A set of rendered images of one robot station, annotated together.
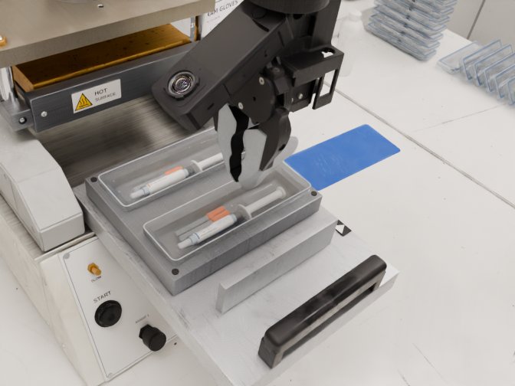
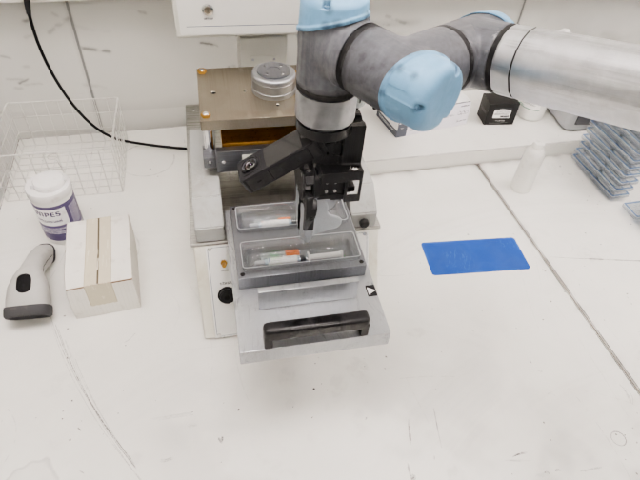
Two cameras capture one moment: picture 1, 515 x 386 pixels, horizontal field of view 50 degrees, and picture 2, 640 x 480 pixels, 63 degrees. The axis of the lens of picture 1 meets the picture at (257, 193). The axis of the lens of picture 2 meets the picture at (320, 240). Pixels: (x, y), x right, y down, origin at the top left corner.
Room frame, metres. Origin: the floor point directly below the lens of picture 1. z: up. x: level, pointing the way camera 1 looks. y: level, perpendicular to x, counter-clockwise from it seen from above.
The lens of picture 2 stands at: (-0.06, -0.31, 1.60)
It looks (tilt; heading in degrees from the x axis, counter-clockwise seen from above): 45 degrees down; 33
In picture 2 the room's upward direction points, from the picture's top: 5 degrees clockwise
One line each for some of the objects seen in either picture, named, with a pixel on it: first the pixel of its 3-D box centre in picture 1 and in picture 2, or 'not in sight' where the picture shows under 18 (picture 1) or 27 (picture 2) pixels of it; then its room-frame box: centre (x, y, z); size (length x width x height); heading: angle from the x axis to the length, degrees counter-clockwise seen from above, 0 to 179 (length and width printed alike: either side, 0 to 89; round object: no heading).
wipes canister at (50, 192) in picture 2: not in sight; (56, 207); (0.30, 0.60, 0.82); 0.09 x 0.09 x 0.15
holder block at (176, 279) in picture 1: (205, 194); (294, 239); (0.43, 0.06, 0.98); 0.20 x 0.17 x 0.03; 138
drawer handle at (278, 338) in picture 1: (326, 306); (316, 329); (0.31, -0.08, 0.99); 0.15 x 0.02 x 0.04; 138
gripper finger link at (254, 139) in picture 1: (273, 154); (321, 223); (0.41, -0.01, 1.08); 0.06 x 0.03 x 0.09; 138
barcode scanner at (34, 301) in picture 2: not in sight; (31, 275); (0.17, 0.50, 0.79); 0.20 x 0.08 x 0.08; 50
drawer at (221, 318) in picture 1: (231, 228); (299, 265); (0.40, 0.02, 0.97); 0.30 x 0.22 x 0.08; 48
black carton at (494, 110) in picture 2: not in sight; (498, 109); (1.33, 0.03, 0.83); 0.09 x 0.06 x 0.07; 133
